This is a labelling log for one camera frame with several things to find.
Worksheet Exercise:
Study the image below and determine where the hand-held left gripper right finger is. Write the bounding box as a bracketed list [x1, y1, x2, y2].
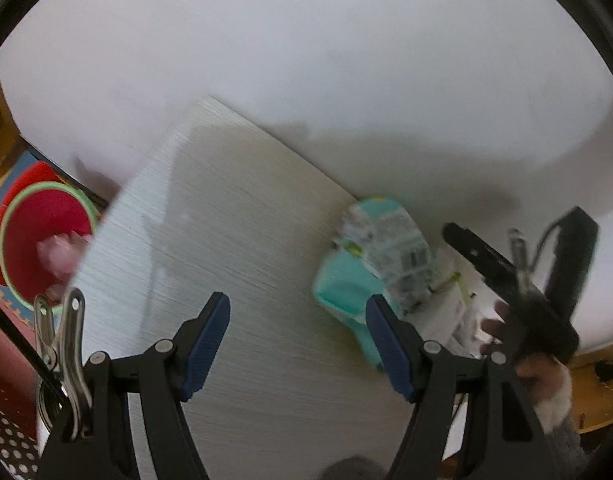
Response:
[365, 294, 557, 480]

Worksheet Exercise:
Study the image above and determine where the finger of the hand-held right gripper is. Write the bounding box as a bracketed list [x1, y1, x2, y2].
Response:
[443, 222, 520, 306]

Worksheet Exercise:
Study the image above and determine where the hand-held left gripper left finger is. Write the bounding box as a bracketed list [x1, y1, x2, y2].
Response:
[39, 291, 232, 480]

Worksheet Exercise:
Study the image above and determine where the teal wet wipes packet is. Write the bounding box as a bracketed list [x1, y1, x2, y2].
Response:
[311, 197, 440, 372]

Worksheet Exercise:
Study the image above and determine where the red round basin green rim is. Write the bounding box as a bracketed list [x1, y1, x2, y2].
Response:
[0, 182, 103, 313]

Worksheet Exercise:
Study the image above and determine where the person's right forearm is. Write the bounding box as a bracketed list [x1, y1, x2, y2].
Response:
[534, 375, 595, 480]

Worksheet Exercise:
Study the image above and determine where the person's right hand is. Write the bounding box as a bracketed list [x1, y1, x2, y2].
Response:
[479, 316, 572, 407]

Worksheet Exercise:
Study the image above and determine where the metal spring clip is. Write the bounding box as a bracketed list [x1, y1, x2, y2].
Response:
[34, 287, 94, 442]
[507, 229, 535, 291]

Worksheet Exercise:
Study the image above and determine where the polka-dot cloth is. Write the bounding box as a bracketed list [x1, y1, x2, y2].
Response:
[0, 400, 42, 480]

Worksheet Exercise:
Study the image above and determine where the black cable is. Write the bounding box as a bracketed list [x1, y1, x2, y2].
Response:
[0, 290, 70, 406]
[534, 220, 567, 271]

